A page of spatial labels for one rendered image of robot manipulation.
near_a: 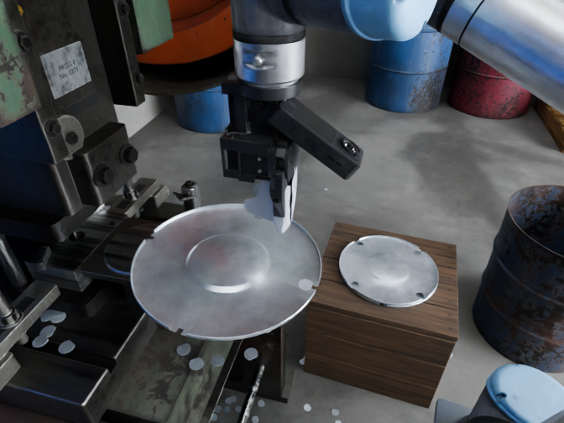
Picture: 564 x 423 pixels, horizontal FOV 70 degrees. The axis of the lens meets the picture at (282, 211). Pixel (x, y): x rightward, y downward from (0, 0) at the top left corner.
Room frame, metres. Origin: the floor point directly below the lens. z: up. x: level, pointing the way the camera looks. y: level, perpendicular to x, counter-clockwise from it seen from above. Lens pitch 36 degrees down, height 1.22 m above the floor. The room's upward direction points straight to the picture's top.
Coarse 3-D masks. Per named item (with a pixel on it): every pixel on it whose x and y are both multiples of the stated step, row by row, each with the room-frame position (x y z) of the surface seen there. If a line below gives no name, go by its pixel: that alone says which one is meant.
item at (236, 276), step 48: (144, 240) 0.50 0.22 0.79; (192, 240) 0.51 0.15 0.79; (240, 240) 0.51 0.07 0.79; (288, 240) 0.52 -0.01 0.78; (144, 288) 0.40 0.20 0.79; (192, 288) 0.41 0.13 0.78; (240, 288) 0.41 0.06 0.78; (288, 288) 0.41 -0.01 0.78; (192, 336) 0.32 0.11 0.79; (240, 336) 0.32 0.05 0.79
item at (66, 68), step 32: (32, 0) 0.49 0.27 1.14; (64, 0) 0.54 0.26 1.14; (32, 32) 0.47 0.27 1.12; (64, 32) 0.52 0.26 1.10; (64, 64) 0.50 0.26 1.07; (96, 64) 0.56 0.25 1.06; (64, 96) 0.49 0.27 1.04; (96, 96) 0.54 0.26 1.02; (64, 128) 0.46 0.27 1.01; (96, 128) 0.53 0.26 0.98; (0, 160) 0.45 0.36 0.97; (64, 160) 0.46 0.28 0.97; (96, 160) 0.47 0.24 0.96; (128, 160) 0.52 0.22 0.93; (0, 192) 0.46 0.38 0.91; (32, 192) 0.45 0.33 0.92; (64, 192) 0.44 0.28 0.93; (96, 192) 0.45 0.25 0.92
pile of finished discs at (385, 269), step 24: (360, 240) 1.01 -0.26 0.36; (384, 240) 1.01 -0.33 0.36; (360, 264) 0.90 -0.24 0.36; (384, 264) 0.89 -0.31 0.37; (408, 264) 0.89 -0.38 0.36; (432, 264) 0.90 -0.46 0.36; (360, 288) 0.80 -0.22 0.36; (384, 288) 0.80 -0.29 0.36; (408, 288) 0.80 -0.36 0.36; (432, 288) 0.80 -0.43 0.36
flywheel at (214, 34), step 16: (176, 0) 0.87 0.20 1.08; (192, 0) 0.86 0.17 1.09; (208, 0) 0.85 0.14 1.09; (224, 0) 0.84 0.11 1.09; (176, 16) 0.87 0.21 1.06; (192, 16) 0.86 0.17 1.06; (208, 16) 0.83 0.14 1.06; (224, 16) 0.81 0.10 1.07; (176, 32) 0.83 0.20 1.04; (192, 32) 0.82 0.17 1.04; (208, 32) 0.82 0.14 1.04; (224, 32) 0.81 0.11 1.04; (160, 48) 0.84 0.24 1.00; (176, 48) 0.83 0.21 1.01; (192, 48) 0.83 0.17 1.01; (208, 48) 0.82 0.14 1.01; (224, 48) 0.81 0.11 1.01; (160, 64) 0.84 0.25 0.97; (176, 64) 0.84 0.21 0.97
